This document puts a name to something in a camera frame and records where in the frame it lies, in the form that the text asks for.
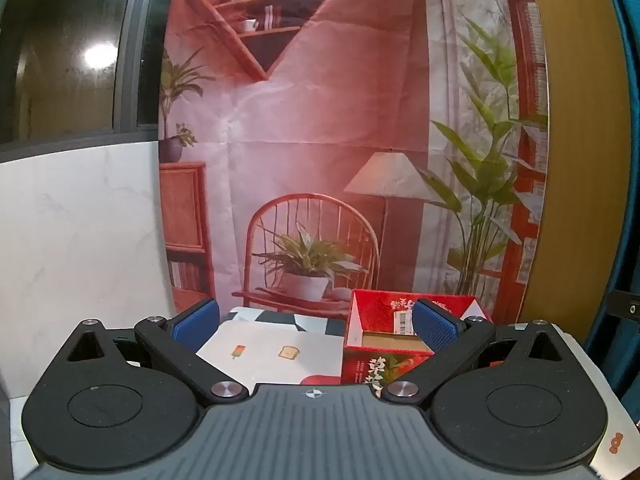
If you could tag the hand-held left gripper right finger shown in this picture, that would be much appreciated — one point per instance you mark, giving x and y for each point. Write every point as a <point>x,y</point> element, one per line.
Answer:
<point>435,327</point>

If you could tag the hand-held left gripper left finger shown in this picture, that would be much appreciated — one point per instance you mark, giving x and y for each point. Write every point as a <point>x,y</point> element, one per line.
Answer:
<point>197,322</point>

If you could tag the red strawberry print box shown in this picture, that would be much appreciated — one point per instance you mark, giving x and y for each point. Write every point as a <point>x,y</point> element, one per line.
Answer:
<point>372,312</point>

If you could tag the yellow wooden board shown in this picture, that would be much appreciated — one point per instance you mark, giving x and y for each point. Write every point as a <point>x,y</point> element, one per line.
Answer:
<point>575,160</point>

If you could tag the printed room scene backdrop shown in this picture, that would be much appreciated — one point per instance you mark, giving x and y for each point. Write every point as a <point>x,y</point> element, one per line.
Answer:
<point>310,135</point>

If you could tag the dark glass window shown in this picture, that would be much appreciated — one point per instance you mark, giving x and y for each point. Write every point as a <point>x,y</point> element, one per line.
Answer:
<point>60,60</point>

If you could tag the black bracket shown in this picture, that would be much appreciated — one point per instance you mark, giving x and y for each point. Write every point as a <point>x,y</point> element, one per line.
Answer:
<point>625,305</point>

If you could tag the blue metal frame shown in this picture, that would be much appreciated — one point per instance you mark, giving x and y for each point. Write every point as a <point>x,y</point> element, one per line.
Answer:
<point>631,185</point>

